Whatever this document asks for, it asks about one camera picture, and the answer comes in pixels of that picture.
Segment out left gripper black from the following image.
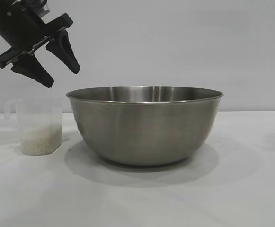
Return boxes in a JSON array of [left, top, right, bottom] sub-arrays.
[[0, 0, 81, 88]]

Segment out clear plastic measuring cup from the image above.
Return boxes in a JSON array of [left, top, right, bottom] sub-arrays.
[[4, 98, 64, 156]]

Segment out white rice grains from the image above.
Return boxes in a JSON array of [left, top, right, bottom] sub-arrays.
[[21, 124, 62, 156]]

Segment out stainless steel mixing bowl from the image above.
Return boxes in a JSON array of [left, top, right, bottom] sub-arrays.
[[65, 85, 224, 166]]

